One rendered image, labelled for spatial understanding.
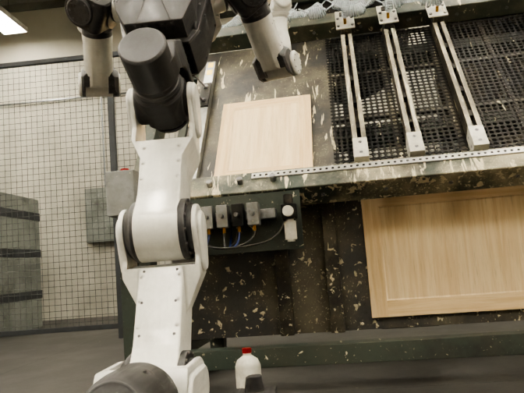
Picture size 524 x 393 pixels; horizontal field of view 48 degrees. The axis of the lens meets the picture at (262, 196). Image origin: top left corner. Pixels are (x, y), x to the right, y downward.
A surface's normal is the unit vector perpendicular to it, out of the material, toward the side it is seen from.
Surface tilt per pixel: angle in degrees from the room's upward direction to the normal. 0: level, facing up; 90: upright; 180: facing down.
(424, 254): 90
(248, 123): 51
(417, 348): 90
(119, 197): 90
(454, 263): 90
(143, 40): 67
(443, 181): 141
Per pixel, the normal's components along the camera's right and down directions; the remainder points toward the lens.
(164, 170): -0.11, -0.52
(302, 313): -0.15, -0.10
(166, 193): -0.11, -0.70
